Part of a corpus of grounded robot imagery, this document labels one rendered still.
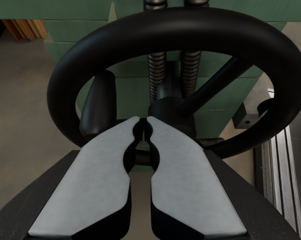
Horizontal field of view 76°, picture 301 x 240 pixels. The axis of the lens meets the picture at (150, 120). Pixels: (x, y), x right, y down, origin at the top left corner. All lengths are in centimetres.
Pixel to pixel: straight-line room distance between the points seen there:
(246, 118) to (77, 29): 44
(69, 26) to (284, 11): 35
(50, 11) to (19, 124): 110
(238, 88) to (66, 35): 38
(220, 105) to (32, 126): 112
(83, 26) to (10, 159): 106
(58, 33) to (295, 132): 107
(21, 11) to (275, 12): 40
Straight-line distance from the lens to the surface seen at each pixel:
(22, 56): 185
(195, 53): 25
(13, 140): 138
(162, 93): 26
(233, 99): 54
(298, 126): 120
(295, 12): 41
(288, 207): 97
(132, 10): 24
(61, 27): 39
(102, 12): 35
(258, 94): 60
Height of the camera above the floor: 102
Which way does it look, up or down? 58 degrees down
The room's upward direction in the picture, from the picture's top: 1 degrees clockwise
